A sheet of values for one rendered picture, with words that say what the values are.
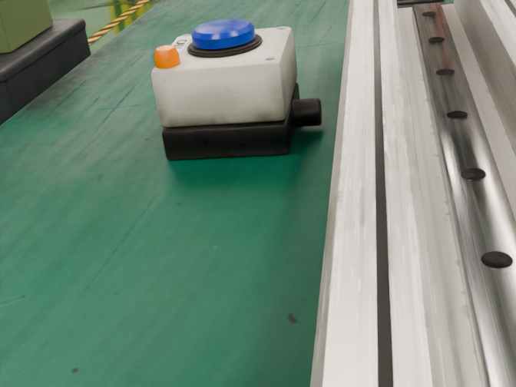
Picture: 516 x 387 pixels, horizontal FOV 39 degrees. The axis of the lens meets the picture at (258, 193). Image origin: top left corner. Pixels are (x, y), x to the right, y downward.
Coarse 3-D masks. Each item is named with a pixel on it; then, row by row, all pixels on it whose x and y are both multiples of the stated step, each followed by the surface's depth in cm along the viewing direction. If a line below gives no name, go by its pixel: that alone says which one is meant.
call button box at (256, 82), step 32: (256, 32) 49; (288, 32) 48; (192, 64) 44; (224, 64) 44; (256, 64) 43; (288, 64) 46; (160, 96) 45; (192, 96) 44; (224, 96) 44; (256, 96) 44; (288, 96) 45; (192, 128) 46; (224, 128) 45; (256, 128) 45; (288, 128) 45
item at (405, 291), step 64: (384, 0) 42; (512, 0) 39; (384, 64) 32; (448, 64) 40; (512, 64) 32; (384, 128) 26; (448, 128) 32; (512, 128) 32; (384, 192) 22; (448, 192) 27; (512, 192) 29; (384, 256) 19; (448, 256) 26; (512, 256) 23; (320, 320) 17; (384, 320) 17; (448, 320) 22; (512, 320) 20; (320, 384) 15; (384, 384) 15; (448, 384) 20; (512, 384) 18
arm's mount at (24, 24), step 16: (0, 0) 74; (16, 0) 77; (32, 0) 81; (0, 16) 74; (16, 16) 77; (32, 16) 80; (48, 16) 84; (0, 32) 75; (16, 32) 77; (32, 32) 80; (0, 48) 76; (16, 48) 77
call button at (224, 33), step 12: (204, 24) 47; (216, 24) 47; (228, 24) 46; (240, 24) 46; (252, 24) 46; (192, 36) 46; (204, 36) 45; (216, 36) 45; (228, 36) 45; (240, 36) 45; (252, 36) 46; (204, 48) 45; (216, 48) 45
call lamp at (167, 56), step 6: (156, 48) 44; (162, 48) 44; (168, 48) 44; (174, 48) 44; (156, 54) 44; (162, 54) 44; (168, 54) 44; (174, 54) 44; (156, 60) 44; (162, 60) 44; (168, 60) 44; (174, 60) 44; (156, 66) 44; (162, 66) 44; (168, 66) 44; (174, 66) 44
